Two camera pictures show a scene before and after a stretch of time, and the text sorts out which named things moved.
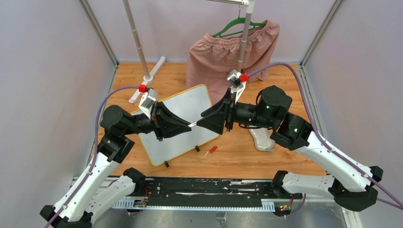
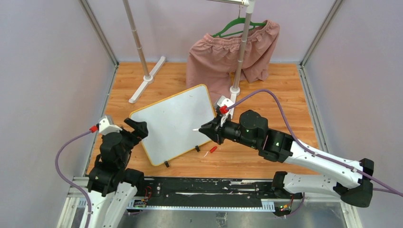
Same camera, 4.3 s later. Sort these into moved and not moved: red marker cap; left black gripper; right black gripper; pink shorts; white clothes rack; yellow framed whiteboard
Moved: right black gripper; left black gripper
Not moved: red marker cap; yellow framed whiteboard; pink shorts; white clothes rack
